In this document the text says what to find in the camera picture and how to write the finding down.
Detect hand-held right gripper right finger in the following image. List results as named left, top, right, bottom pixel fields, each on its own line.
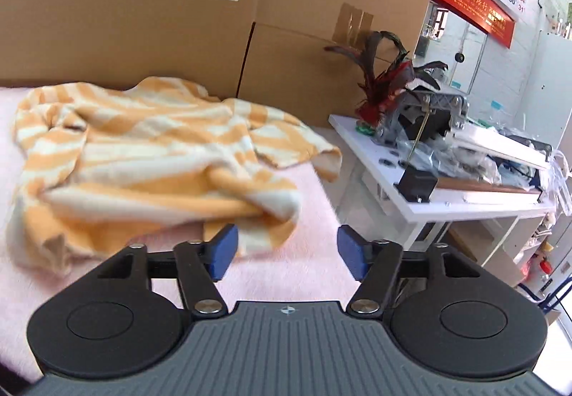
left=336, top=224, right=481, bottom=317

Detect grey metal machine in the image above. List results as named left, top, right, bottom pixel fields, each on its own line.
left=373, top=81, right=471, bottom=152

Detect white flat board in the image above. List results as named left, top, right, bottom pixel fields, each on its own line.
left=435, top=127, right=554, bottom=206

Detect orange white striped shirt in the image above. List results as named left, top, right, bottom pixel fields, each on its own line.
left=9, top=75, right=344, bottom=276

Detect clear plastic bags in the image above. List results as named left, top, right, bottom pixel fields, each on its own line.
left=549, top=149, right=572, bottom=218

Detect white table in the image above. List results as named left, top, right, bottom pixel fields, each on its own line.
left=328, top=112, right=558, bottom=277

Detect pink fleece blanket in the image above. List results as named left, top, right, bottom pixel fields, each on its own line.
left=0, top=85, right=364, bottom=383

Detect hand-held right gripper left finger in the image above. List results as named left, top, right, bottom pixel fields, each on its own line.
left=96, top=224, right=240, bottom=320

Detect small black box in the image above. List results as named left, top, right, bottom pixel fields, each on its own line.
left=394, top=166, right=439, bottom=204

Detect large labelled cardboard box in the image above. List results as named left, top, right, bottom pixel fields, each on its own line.
left=0, top=0, right=287, bottom=101

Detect red fire extinguisher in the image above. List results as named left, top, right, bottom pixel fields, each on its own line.
left=531, top=243, right=554, bottom=286

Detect dark red feather duster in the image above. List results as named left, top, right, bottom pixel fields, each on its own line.
left=324, top=30, right=448, bottom=129

